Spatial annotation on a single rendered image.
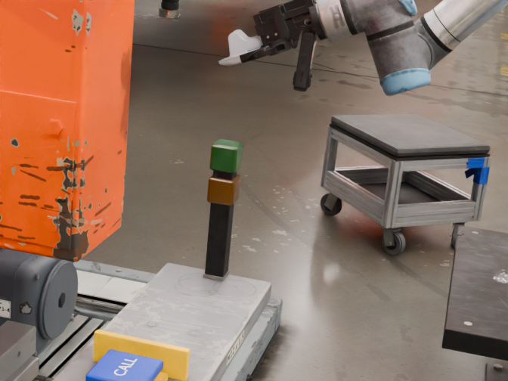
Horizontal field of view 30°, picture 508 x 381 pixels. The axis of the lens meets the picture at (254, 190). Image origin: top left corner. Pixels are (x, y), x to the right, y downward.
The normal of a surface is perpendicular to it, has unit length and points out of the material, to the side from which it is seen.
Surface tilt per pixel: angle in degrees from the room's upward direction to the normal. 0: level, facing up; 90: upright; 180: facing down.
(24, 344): 90
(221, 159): 90
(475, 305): 0
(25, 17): 90
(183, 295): 0
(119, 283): 0
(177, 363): 90
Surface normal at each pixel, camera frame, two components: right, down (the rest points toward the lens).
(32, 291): 0.79, 0.25
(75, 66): -0.25, 0.28
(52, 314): 0.96, 0.16
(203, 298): 0.09, -0.95
